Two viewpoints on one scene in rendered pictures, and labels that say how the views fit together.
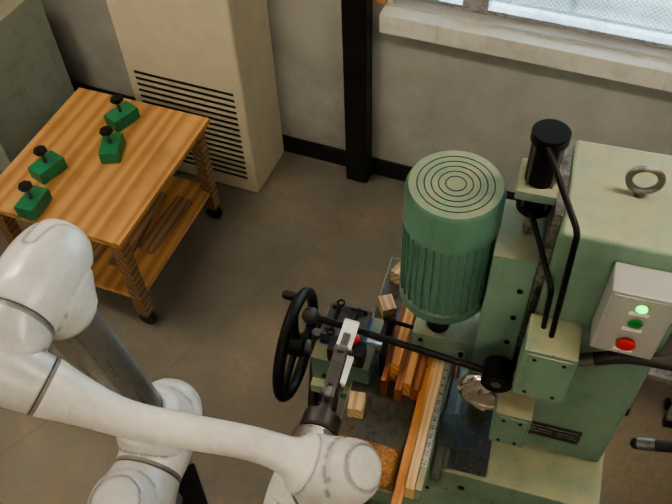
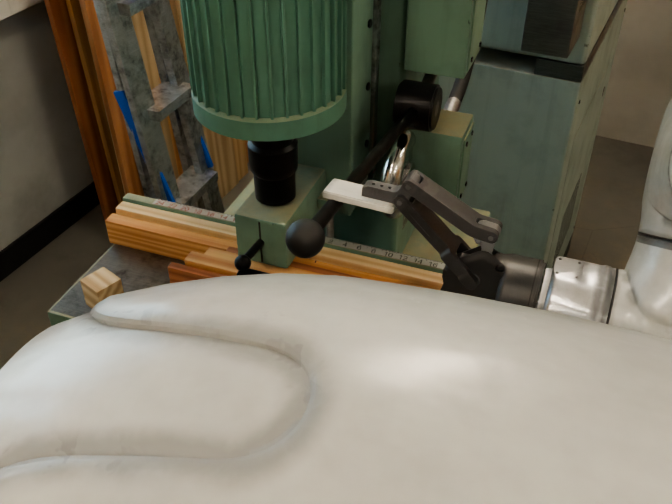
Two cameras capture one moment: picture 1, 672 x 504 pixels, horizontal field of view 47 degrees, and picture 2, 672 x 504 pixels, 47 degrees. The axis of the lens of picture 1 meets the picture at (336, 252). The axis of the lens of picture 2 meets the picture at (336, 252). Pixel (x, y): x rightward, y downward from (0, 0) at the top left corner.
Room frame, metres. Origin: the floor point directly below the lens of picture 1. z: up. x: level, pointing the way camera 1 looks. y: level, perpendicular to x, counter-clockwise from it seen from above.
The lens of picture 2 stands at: (0.82, 0.59, 1.58)
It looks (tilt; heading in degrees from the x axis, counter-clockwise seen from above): 38 degrees down; 271
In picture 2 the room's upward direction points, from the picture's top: straight up
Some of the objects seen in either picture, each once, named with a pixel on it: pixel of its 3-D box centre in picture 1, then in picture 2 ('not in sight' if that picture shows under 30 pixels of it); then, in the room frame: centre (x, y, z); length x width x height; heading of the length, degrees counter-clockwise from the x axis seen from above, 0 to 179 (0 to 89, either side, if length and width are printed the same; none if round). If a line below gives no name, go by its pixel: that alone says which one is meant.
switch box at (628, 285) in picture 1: (633, 312); not in sight; (0.68, -0.47, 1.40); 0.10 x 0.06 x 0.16; 71
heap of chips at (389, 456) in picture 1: (364, 457); not in sight; (0.67, -0.04, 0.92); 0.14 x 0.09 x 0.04; 71
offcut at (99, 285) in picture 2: (401, 274); (103, 291); (1.14, -0.16, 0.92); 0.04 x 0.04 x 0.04; 50
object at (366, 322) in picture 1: (345, 332); not in sight; (0.94, -0.01, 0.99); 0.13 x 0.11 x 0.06; 161
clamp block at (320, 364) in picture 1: (348, 348); not in sight; (0.94, -0.02, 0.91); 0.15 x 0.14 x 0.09; 161
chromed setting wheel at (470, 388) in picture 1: (487, 391); (400, 174); (0.76, -0.29, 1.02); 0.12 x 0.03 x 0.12; 71
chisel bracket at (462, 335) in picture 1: (445, 337); (284, 216); (0.91, -0.23, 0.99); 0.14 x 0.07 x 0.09; 71
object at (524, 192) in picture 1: (545, 171); not in sight; (0.87, -0.34, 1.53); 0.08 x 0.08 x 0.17; 71
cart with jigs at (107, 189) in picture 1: (111, 198); not in sight; (2.02, 0.84, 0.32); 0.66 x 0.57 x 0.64; 157
